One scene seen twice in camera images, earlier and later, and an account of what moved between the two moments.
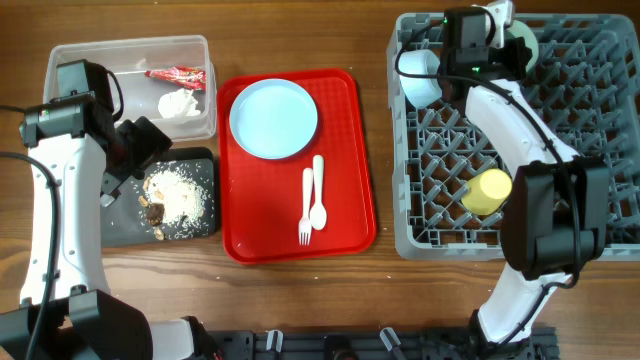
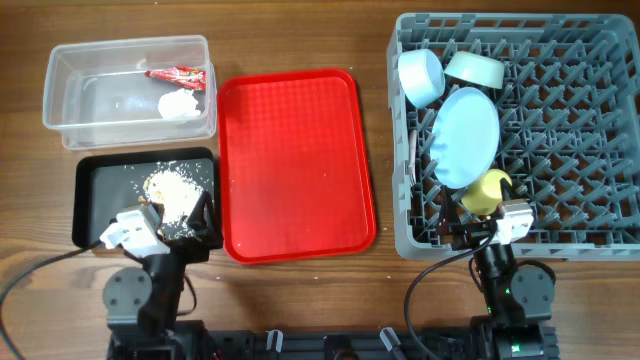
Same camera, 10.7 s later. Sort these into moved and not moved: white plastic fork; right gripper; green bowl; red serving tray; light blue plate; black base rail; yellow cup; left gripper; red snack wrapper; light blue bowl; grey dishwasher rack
Moved: white plastic fork; light blue plate; left gripper; right gripper; green bowl
Not moved: grey dishwasher rack; black base rail; light blue bowl; red serving tray; red snack wrapper; yellow cup
